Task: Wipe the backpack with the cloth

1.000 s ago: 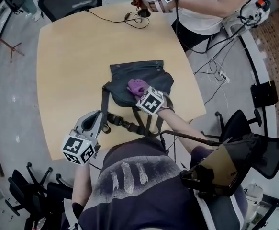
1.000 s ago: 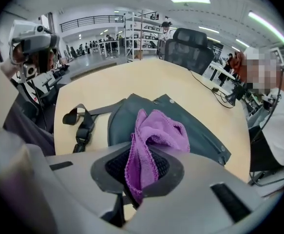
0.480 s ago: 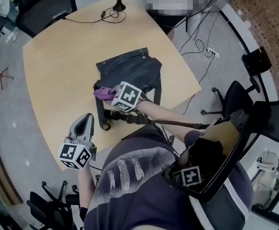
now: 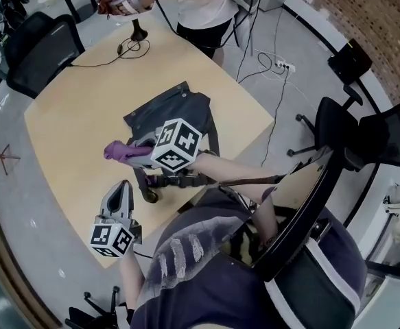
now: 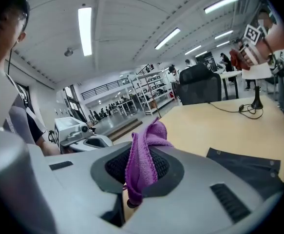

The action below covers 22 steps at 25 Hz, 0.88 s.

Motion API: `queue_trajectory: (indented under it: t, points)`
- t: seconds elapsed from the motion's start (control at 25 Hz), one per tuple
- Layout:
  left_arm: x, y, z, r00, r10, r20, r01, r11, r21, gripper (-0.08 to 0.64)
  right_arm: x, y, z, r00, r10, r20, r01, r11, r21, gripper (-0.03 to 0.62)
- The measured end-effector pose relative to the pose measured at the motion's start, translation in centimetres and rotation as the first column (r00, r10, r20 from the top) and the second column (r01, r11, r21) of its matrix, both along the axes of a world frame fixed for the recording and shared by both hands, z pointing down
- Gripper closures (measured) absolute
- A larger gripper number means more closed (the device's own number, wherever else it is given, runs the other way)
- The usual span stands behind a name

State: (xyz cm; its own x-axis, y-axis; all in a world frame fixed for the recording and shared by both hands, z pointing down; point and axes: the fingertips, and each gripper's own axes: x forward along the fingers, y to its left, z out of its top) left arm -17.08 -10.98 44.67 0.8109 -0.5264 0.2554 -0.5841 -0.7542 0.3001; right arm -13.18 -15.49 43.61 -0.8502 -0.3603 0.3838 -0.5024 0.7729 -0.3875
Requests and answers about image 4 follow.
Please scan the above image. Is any black office chair with armrests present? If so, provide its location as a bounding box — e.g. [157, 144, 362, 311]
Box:
[286, 84, 400, 175]

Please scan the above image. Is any red metal stand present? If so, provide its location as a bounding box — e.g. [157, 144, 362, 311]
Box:
[0, 143, 21, 177]

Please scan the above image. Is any person's dark printed shirt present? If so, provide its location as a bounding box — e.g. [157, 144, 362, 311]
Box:
[130, 187, 369, 329]

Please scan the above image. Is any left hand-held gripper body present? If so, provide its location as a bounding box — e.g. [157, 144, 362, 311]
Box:
[89, 213, 143, 259]

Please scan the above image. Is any dark grey backpack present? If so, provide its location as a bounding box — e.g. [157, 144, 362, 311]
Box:
[123, 80, 222, 204]

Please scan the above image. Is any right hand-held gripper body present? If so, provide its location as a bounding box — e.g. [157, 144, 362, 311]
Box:
[150, 117, 203, 174]

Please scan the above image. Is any black mesh office chair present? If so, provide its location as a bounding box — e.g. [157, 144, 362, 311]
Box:
[5, 11, 86, 99]

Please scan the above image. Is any black box device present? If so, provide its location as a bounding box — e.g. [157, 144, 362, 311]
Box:
[327, 38, 373, 86]

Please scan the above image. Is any purple cloth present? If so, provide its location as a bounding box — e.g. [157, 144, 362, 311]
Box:
[103, 140, 152, 163]

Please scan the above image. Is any white power strip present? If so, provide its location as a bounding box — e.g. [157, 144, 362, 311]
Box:
[274, 59, 297, 74]

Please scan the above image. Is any black floor cable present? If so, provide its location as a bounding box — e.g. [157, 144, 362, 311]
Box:
[235, 51, 292, 169]

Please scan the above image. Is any person's left forearm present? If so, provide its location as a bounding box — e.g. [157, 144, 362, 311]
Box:
[118, 251, 146, 308]

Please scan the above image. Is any black lamp cable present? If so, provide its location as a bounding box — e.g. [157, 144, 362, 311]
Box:
[69, 36, 151, 69]

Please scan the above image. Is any black chair wheel base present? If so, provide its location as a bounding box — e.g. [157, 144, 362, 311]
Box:
[64, 285, 132, 329]

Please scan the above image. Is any person's right forearm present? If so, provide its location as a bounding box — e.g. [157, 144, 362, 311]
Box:
[185, 151, 280, 204]

